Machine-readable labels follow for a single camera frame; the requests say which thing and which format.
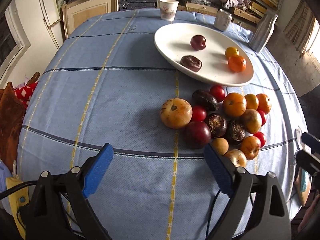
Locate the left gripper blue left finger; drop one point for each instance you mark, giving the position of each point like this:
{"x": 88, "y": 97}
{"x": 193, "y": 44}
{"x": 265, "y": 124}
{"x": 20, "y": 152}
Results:
{"x": 95, "y": 169}

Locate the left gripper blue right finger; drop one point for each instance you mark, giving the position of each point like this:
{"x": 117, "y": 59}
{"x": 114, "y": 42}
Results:
{"x": 216, "y": 164}

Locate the pale yellow apple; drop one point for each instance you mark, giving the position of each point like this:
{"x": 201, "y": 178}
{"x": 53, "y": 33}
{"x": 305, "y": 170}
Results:
{"x": 237, "y": 157}

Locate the small tan round fruit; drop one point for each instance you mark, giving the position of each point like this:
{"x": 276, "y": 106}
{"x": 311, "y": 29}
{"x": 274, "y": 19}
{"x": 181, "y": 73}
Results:
{"x": 220, "y": 145}

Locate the orange speckled fruit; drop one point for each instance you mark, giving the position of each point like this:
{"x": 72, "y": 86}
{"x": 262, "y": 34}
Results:
{"x": 250, "y": 146}

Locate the yellow potato-like fruit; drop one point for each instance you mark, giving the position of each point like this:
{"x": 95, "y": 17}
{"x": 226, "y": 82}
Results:
{"x": 252, "y": 121}

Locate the large orange tangerine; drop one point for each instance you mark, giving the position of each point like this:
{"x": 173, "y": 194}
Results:
{"x": 265, "y": 104}

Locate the orange persimmon fruit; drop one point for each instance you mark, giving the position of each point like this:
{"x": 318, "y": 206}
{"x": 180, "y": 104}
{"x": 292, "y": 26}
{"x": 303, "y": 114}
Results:
{"x": 234, "y": 105}

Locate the large tan ribbed fruit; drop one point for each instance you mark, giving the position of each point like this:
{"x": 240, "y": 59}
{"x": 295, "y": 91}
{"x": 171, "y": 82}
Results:
{"x": 176, "y": 113}

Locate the red cherry tomato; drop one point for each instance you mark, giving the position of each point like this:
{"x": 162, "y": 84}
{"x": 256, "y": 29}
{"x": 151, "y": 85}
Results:
{"x": 218, "y": 93}

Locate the dark brown fruit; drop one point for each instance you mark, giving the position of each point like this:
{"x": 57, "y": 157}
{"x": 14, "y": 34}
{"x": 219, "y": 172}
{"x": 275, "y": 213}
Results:
{"x": 191, "y": 62}

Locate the small yellow orange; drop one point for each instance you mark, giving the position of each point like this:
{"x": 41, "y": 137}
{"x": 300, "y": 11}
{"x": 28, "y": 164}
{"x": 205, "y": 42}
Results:
{"x": 231, "y": 51}

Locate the brown plush toy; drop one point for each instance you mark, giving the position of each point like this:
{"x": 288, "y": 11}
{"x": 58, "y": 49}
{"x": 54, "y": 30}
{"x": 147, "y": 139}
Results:
{"x": 13, "y": 106}

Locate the blue checked tablecloth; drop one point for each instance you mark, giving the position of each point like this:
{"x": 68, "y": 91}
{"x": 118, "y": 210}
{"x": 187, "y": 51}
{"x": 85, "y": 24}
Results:
{"x": 107, "y": 84}

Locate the silver metal bottle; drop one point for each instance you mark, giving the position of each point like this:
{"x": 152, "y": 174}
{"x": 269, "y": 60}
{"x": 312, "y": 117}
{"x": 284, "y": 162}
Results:
{"x": 263, "y": 32}

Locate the white drink can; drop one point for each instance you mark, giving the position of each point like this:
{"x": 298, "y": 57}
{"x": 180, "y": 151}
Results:
{"x": 222, "y": 20}

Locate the wooden framed panel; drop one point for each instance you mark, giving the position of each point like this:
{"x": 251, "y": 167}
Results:
{"x": 77, "y": 12}

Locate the white paper cup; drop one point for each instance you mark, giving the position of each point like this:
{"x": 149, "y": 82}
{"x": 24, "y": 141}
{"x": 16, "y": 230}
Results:
{"x": 168, "y": 9}

